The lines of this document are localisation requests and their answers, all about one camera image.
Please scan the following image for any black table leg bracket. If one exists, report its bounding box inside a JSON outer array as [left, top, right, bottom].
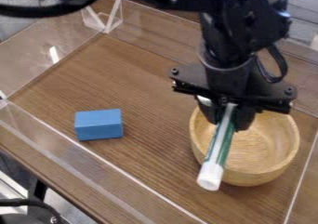
[[26, 179, 69, 224]]

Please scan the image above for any blue rectangular block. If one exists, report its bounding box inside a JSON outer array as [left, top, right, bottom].
[[75, 109, 123, 141]]

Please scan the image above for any green Expo marker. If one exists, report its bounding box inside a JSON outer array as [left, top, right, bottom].
[[196, 103, 236, 191]]

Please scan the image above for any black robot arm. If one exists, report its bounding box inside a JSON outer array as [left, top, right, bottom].
[[0, 0, 296, 131]]

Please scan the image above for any clear acrylic tray wall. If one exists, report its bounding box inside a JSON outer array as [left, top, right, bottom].
[[0, 3, 318, 224]]

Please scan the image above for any black cable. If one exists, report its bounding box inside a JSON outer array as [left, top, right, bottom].
[[254, 43, 290, 85]]

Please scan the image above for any brown wooden bowl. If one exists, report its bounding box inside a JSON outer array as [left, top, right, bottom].
[[188, 108, 299, 187]]

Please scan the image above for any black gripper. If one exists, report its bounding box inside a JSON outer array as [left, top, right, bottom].
[[168, 52, 296, 131]]

